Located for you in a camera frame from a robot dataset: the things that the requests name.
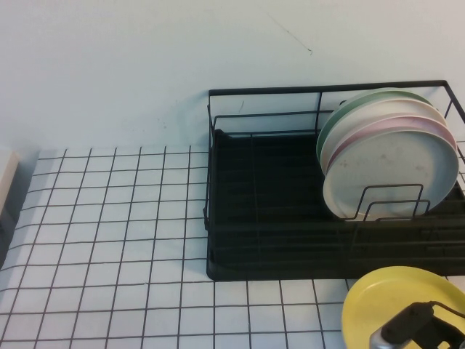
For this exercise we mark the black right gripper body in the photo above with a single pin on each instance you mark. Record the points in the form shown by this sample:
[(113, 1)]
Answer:
[(410, 320)]

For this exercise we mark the yellow plate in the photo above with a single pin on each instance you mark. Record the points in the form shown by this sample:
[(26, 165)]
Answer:
[(378, 298)]

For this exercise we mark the pale grey plate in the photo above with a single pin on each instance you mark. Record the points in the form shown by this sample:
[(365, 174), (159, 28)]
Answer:
[(392, 167)]

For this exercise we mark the pink plate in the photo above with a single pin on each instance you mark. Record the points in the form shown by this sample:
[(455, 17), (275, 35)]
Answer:
[(399, 120)]

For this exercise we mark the green plate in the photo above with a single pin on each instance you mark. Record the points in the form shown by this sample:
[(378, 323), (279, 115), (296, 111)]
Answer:
[(330, 127)]

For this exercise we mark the cream white plate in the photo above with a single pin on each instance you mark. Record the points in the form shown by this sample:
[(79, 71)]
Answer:
[(348, 116)]

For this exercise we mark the black plastic drip tray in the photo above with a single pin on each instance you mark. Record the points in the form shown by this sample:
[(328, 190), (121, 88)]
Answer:
[(272, 174)]

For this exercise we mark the white grid pattern tablecloth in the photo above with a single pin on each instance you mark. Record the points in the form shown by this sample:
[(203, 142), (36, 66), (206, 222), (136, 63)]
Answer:
[(109, 254)]

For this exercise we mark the beige board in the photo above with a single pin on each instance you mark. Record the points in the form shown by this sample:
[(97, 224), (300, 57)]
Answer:
[(7, 181)]

